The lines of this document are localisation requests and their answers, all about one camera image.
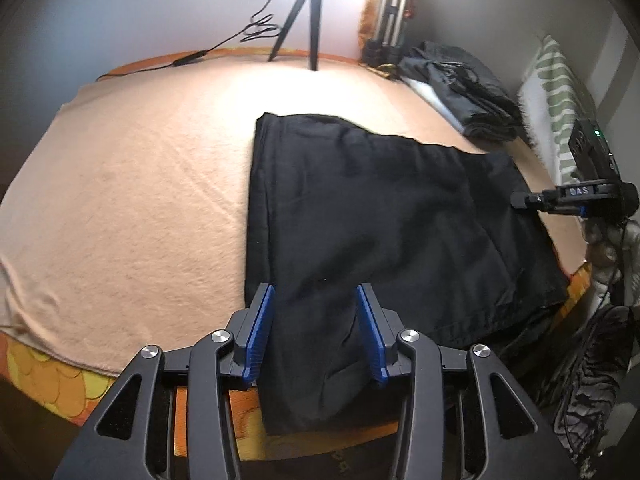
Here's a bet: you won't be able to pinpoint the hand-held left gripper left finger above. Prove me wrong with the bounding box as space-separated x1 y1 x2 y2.
52 282 277 480

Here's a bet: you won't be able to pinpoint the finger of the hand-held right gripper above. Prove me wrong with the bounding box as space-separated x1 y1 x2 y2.
510 182 618 217

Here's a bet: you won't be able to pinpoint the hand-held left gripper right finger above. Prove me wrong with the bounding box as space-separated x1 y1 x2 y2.
354 282 581 480

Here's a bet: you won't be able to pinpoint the black pants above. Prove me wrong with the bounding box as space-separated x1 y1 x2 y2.
245 111 571 438

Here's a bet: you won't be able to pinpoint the green and white towel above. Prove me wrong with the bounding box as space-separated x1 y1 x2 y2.
517 35 613 186

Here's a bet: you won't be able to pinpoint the white cloth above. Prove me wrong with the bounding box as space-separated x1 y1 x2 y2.
407 77 468 131

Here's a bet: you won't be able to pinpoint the pile of dark clothes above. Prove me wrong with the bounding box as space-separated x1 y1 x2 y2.
397 40 523 142

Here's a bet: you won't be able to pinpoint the person's zebra print clothing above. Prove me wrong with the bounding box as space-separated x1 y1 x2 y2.
540 305 631 461

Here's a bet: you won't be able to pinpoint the beige blanket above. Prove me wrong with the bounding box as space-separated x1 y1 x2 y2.
0 52 588 376

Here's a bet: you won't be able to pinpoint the folded silver tripod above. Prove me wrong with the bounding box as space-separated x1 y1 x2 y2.
362 0 418 63

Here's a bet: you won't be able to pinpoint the small black tripod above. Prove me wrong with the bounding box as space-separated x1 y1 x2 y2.
267 0 331 72

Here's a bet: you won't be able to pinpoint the black power cable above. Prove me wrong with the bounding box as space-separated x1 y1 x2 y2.
95 0 301 81

